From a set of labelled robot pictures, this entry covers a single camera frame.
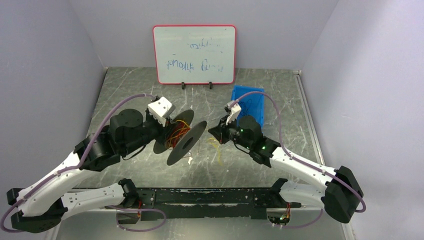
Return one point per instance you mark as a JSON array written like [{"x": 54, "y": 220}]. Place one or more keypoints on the aluminium side rail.
[{"x": 309, "y": 120}]

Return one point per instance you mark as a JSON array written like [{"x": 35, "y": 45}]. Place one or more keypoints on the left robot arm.
[{"x": 49, "y": 201}]

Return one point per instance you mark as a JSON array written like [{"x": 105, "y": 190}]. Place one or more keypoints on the black base frame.
[{"x": 195, "y": 203}]

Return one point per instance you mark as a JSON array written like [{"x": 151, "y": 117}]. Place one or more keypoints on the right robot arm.
[{"x": 335, "y": 190}]

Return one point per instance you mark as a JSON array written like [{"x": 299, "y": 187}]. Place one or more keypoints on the blue plastic bin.
[{"x": 252, "y": 105}]

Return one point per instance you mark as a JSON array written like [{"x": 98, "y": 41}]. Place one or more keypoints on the red framed whiteboard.
[{"x": 195, "y": 54}]

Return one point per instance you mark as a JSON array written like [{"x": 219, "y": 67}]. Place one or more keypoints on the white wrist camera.
[
  {"x": 161, "y": 110},
  {"x": 233, "y": 110}
]

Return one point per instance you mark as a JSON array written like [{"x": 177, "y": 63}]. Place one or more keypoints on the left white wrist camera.
[{"x": 161, "y": 110}]

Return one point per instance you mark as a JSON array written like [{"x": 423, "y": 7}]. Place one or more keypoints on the black cable spool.
[{"x": 179, "y": 136}]

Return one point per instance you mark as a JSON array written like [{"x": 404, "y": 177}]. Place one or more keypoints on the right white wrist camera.
[{"x": 233, "y": 110}]

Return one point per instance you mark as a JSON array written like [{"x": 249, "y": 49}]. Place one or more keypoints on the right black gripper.
[{"x": 224, "y": 131}]

